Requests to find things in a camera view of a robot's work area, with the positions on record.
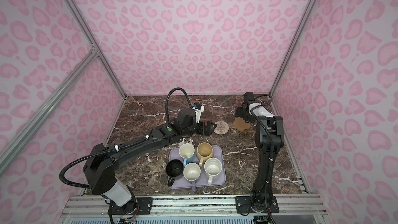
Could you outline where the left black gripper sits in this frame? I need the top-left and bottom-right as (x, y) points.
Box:
(182, 120), (218, 138)

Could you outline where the cork flower-shaped coaster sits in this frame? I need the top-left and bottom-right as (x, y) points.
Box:
(233, 117), (251, 132)

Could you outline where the multicolour zigzag woven coaster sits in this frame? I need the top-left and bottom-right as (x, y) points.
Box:
(214, 121), (229, 135)

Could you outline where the light blue mug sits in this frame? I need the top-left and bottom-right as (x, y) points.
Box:
(179, 144), (195, 167)

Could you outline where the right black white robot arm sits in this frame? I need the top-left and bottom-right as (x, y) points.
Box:
(235, 92), (284, 214)

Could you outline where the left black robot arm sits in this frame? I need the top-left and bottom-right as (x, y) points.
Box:
(83, 108), (217, 206)

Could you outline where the beige tan mug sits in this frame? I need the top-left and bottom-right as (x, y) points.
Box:
(196, 143), (214, 167)

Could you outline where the lavender rectangular tray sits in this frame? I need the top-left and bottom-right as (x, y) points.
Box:
(168, 145), (227, 191)

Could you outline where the black mug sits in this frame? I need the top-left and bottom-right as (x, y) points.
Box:
(166, 159), (184, 187)

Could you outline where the white cream mug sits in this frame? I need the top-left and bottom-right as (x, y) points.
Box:
(204, 158), (223, 185)

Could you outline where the left diagonal aluminium beam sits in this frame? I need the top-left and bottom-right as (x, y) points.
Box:
(1, 48), (97, 175)

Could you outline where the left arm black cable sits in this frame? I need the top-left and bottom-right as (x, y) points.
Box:
(164, 87), (195, 123)

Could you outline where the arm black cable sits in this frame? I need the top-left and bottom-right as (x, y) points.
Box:
(164, 87), (195, 123)
(250, 94), (274, 122)

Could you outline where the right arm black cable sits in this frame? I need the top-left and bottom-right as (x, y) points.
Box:
(250, 94), (274, 122)

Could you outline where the white mug grey handle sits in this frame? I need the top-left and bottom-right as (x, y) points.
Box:
(183, 162), (201, 192)

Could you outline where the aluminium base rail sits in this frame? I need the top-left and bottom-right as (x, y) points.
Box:
(58, 193), (327, 224)

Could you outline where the left rear aluminium post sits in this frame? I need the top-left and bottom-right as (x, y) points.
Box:
(63, 0), (127, 100)

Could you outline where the aluminium corner frame post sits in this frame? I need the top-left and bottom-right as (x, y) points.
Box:
(269, 0), (319, 96)

